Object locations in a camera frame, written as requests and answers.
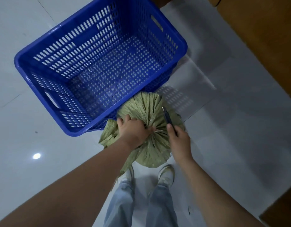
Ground person's right hand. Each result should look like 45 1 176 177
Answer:
166 123 194 163

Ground person's left hand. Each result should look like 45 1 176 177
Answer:
117 115 157 151

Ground green woven sack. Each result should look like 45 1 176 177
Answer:
98 92 186 178

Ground dark utility knife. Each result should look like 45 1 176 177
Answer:
162 106 178 137

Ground person's left forearm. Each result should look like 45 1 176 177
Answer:
0 137 136 227

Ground person's right forearm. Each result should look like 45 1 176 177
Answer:
177 156 266 227

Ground person's white right shoe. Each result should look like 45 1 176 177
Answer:
158 164 176 186

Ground person's white shoe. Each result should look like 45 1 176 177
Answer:
122 165 135 185
158 164 176 186

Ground person's white left shoe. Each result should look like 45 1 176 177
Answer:
122 165 135 185

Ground person's light blue jeans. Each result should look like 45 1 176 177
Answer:
103 180 179 227

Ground blue plastic perforated crate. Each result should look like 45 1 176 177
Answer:
14 0 188 137

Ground brown wooden furniture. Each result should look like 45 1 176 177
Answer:
149 0 291 103

